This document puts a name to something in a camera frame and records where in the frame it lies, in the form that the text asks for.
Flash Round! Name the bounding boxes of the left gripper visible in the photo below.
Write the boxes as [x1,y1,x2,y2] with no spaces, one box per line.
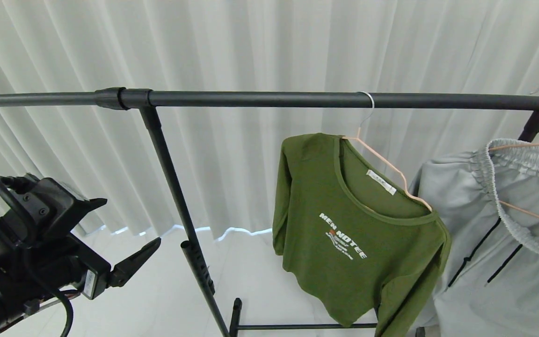
[17,198,162,301]

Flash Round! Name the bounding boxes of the green long-sleeved shirt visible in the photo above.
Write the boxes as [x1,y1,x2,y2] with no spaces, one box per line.
[272,132,452,337]

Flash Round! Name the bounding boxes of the black clothes rack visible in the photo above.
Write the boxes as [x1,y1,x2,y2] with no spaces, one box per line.
[0,87,539,337]

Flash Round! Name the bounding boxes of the pink clothes hanger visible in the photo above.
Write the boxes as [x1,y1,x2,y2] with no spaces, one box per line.
[342,92,434,212]
[488,78,539,233]

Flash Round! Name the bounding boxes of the white curtain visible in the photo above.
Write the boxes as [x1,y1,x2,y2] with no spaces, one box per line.
[0,0,539,240]

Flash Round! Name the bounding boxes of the pale grey shorts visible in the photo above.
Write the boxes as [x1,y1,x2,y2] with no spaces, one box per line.
[409,138,539,337]

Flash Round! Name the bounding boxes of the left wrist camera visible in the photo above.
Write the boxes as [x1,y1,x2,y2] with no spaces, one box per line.
[0,173,93,244]

